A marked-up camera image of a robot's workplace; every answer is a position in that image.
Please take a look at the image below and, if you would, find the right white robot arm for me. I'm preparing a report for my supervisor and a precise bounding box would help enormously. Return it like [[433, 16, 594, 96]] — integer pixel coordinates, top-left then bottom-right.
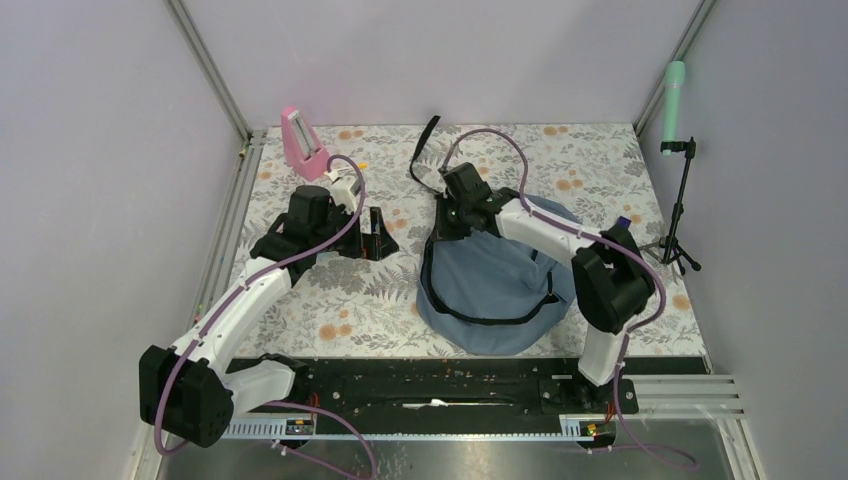
[[434, 163, 656, 412]]

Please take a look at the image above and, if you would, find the mint green microphone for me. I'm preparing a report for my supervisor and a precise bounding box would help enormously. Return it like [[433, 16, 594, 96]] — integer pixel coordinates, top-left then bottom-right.
[[660, 61, 686, 156]]

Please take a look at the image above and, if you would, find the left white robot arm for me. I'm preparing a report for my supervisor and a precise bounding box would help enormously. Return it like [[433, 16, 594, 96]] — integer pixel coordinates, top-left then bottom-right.
[[139, 185, 399, 447]]

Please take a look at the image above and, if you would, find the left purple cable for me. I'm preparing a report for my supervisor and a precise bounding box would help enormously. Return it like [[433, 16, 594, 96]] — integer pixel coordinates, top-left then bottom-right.
[[153, 154, 379, 480]]

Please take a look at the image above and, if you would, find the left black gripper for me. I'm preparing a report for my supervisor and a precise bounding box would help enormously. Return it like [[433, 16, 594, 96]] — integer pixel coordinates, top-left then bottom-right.
[[312, 202, 398, 261]]

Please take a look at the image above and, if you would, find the black microphone tripod stand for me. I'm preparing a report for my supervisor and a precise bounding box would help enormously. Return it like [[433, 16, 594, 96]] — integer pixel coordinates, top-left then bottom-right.
[[640, 137, 702, 276]]

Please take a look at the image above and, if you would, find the blue-grey student backpack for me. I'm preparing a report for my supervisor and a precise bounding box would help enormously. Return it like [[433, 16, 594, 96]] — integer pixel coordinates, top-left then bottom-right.
[[408, 115, 584, 357]]

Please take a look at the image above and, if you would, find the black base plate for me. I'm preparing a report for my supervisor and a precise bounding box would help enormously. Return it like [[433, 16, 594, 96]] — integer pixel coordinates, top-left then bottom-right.
[[228, 356, 710, 437]]

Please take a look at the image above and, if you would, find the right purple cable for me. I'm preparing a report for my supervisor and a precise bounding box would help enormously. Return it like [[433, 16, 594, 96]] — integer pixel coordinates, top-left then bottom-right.
[[440, 127, 700, 472]]

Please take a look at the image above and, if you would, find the floral table mat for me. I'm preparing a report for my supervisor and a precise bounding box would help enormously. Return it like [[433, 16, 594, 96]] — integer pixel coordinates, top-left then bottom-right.
[[239, 123, 665, 358]]

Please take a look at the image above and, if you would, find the pink metronome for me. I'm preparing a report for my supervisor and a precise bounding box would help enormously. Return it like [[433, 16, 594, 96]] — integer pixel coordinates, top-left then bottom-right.
[[281, 106, 330, 182]]

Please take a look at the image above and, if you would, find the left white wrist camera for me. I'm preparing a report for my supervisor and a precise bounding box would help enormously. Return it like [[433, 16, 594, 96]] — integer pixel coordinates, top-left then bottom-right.
[[326, 169, 362, 215]]

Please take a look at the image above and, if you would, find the purple cable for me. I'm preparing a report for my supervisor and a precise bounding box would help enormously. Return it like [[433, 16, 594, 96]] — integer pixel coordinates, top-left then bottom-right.
[[153, 154, 379, 480], [440, 127, 700, 472]]

